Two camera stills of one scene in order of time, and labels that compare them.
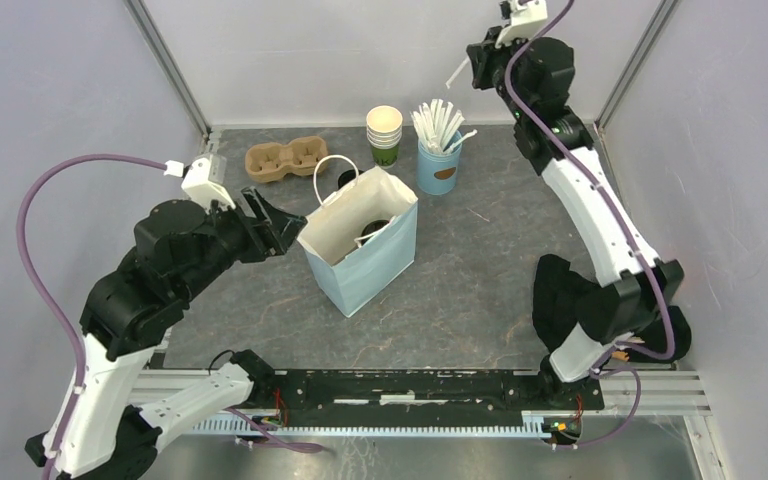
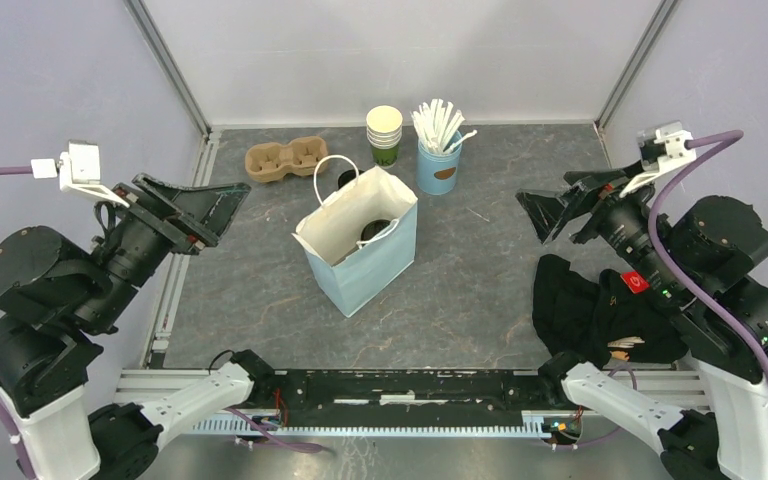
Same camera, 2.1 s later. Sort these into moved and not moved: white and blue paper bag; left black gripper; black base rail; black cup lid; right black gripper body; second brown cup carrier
Moved: right black gripper body; left black gripper
Not moved: black cup lid; white and blue paper bag; black base rail; second brown cup carrier
